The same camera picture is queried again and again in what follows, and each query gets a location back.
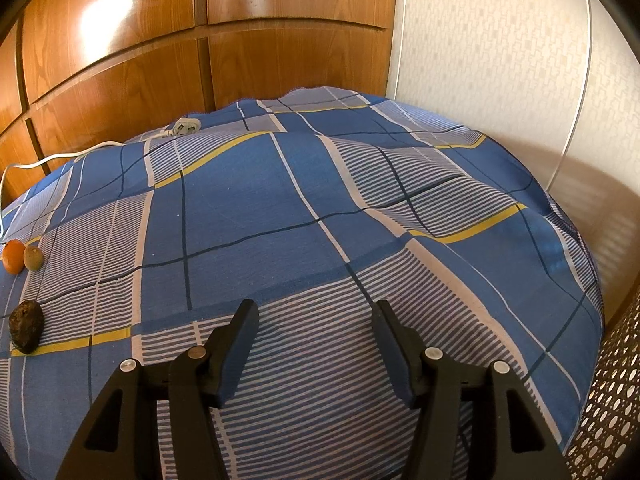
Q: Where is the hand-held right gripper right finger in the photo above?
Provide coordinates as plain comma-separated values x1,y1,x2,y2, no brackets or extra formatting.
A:
372,300,571,480

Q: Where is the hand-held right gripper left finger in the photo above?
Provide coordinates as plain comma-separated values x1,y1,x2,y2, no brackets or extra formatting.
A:
55,300,259,480

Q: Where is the dark wrinkled avocado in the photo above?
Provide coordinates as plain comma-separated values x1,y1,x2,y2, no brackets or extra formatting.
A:
8,300,45,353

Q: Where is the brown kiwi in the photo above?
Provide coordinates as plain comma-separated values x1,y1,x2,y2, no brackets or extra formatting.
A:
23,245,46,272

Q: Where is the orange tangerine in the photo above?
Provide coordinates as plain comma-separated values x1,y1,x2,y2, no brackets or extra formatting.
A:
2,240,27,276

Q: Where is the blue plaid tablecloth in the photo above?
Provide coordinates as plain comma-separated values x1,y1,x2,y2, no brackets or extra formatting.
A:
0,86,607,480

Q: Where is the woven rattan panel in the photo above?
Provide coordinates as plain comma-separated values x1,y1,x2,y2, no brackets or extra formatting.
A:
564,295,640,480

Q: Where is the wooden headboard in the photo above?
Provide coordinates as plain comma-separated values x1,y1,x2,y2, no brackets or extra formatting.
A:
0,0,401,201

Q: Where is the white power cord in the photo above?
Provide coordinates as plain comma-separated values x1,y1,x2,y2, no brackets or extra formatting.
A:
0,117,202,238

